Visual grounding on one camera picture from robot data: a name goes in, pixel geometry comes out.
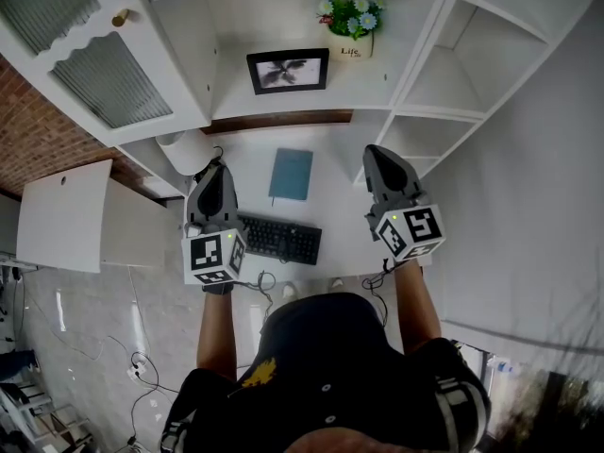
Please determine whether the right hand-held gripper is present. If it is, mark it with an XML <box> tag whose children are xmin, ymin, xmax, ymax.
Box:
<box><xmin>362</xmin><ymin>143</ymin><xmax>447</xmax><ymax>262</ymax></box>

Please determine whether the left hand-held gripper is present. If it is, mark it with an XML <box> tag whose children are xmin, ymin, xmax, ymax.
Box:
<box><xmin>181</xmin><ymin>162</ymin><xmax>247</xmax><ymax>286</ymax></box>

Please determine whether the black picture frame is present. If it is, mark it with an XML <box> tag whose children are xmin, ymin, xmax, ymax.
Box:
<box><xmin>245</xmin><ymin>47</ymin><xmax>330</xmax><ymax>96</ymax></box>

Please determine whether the white shelf compartment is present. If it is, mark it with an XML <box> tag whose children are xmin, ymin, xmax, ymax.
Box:
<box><xmin>148</xmin><ymin>0</ymin><xmax>454</xmax><ymax>125</ymax></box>

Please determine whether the person's right forearm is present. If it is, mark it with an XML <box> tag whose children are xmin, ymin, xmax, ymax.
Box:
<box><xmin>392</xmin><ymin>258</ymin><xmax>444</xmax><ymax>356</ymax></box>

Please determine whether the person's left forearm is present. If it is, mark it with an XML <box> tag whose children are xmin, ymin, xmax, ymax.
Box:
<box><xmin>196</xmin><ymin>290</ymin><xmax>238</xmax><ymax>381</ymax></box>

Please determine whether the white desk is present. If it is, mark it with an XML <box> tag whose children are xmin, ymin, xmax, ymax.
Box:
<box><xmin>181</xmin><ymin>125</ymin><xmax>435</xmax><ymax>285</ymax></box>

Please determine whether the white table lamp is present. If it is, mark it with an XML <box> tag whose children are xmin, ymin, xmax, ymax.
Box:
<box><xmin>155</xmin><ymin>128</ymin><xmax>224</xmax><ymax>178</ymax></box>

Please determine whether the teal notebook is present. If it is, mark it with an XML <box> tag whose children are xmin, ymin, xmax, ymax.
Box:
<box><xmin>268</xmin><ymin>147</ymin><xmax>314</xmax><ymax>208</ymax></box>

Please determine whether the black keyboard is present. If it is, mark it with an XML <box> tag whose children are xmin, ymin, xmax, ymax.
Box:
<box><xmin>238</xmin><ymin>212</ymin><xmax>324</xmax><ymax>267</ymax></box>

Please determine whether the white open shelf unit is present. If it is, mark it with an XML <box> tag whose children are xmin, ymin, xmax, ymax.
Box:
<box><xmin>352</xmin><ymin>0</ymin><xmax>603</xmax><ymax>188</ymax></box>

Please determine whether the white pot of blue flowers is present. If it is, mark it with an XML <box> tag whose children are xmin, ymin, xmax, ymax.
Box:
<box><xmin>316</xmin><ymin>0</ymin><xmax>386</xmax><ymax>61</ymax></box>

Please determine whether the white side cabinet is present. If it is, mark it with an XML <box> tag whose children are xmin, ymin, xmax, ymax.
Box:
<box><xmin>15</xmin><ymin>158</ymin><xmax>183</xmax><ymax>274</ymax></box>

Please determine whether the person's black shirt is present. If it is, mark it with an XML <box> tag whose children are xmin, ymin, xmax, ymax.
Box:
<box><xmin>159</xmin><ymin>293</ymin><xmax>492</xmax><ymax>453</ymax></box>

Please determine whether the grey metal table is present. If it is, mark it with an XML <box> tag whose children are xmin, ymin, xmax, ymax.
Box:
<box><xmin>0</xmin><ymin>252</ymin><xmax>39</xmax><ymax>273</ymax></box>

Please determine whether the white metal rack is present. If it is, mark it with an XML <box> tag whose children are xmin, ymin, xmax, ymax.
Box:
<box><xmin>0</xmin><ymin>379</ymin><xmax>95</xmax><ymax>453</ymax></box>

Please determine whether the left hand-held gripper cable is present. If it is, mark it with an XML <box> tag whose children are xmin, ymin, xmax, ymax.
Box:
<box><xmin>233</xmin><ymin>270</ymin><xmax>277</xmax><ymax>323</ymax></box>

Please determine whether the hand-held gripper cable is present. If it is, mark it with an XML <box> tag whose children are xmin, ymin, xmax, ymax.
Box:
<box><xmin>361</xmin><ymin>258</ymin><xmax>402</xmax><ymax>327</ymax></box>
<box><xmin>233</xmin><ymin>270</ymin><xmax>277</xmax><ymax>323</ymax></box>

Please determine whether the right hand-held gripper cable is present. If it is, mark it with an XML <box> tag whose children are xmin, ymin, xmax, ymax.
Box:
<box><xmin>361</xmin><ymin>258</ymin><xmax>402</xmax><ymax>327</ymax></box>

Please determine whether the black floor cable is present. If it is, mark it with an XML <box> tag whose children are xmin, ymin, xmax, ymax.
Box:
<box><xmin>126</xmin><ymin>351</ymin><xmax>174</xmax><ymax>443</ymax></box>

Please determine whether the grey shoulder strap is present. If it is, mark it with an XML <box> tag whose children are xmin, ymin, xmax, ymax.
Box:
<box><xmin>433</xmin><ymin>377</ymin><xmax>492</xmax><ymax>452</ymax></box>
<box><xmin>159</xmin><ymin>411</ymin><xmax>197</xmax><ymax>453</ymax></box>

